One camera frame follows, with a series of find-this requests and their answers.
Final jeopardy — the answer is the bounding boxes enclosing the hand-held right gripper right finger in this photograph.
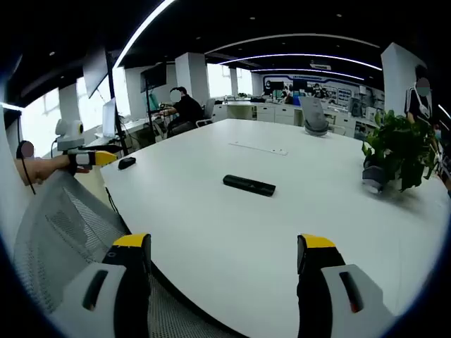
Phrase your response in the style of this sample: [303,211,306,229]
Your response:
[297,233,397,338]

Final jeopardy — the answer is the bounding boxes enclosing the white office chair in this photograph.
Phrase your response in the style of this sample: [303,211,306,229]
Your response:
[195,97,216,128]

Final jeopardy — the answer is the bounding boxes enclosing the white low cabinets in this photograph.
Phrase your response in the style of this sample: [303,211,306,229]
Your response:
[213,100,307,127]

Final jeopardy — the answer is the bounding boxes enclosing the grey mesh office chair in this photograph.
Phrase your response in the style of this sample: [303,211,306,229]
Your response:
[13,172,226,338]

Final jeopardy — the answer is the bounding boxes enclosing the grey fabric chair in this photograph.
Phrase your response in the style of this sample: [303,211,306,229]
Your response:
[299,96,332,139]

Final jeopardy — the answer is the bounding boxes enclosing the black stand pole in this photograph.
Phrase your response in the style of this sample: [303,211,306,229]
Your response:
[105,49,130,158]

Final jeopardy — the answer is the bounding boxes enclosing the green potted plant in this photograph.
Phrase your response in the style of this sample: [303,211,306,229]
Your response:
[361,109,440,194]

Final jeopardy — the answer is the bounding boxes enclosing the black television screen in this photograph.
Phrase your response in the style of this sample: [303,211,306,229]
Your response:
[140,62,168,93]

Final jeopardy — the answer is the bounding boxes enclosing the ceiling light strip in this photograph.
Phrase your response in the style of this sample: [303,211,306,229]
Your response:
[114,0,177,68]

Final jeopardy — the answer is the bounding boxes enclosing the white computer monitor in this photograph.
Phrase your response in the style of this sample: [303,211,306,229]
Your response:
[101,97,117,138]

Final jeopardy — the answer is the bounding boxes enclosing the white table cable cover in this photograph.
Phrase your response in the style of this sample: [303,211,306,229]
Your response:
[228,141,289,157]

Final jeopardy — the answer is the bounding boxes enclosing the black remote control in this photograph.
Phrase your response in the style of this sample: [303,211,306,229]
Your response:
[222,174,277,197]

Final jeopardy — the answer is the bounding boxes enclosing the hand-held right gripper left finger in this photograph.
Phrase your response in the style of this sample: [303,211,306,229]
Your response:
[49,232,152,338]

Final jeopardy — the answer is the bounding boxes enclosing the wall poster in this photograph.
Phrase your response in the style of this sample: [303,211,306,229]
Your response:
[262,72,385,117]

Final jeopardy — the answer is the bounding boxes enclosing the large grey display panel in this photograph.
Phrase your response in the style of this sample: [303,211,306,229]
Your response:
[82,45,113,99]

